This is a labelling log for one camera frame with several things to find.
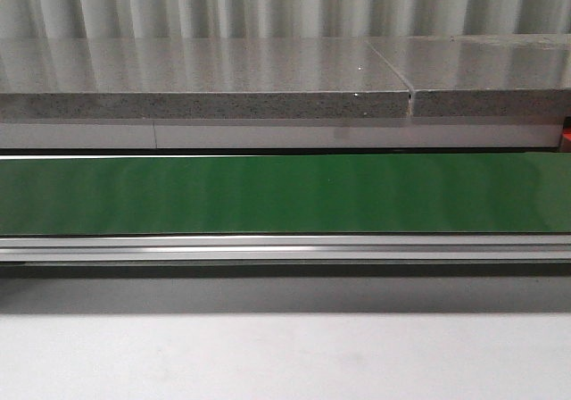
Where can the red object at edge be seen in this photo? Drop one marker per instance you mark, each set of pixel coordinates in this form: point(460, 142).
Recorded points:
point(565, 141)

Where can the white pleated curtain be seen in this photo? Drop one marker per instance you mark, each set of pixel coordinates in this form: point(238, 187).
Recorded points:
point(278, 18)

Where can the white cabinet panel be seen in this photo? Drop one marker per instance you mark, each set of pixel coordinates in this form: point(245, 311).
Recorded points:
point(462, 132)

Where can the aluminium conveyor frame rail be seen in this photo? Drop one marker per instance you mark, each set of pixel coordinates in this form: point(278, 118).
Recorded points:
point(295, 249)

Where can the grey stone countertop slab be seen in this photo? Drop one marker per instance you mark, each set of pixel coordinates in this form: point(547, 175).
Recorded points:
point(197, 79)

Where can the green conveyor belt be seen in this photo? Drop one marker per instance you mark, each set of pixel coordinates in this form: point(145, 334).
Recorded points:
point(287, 194)

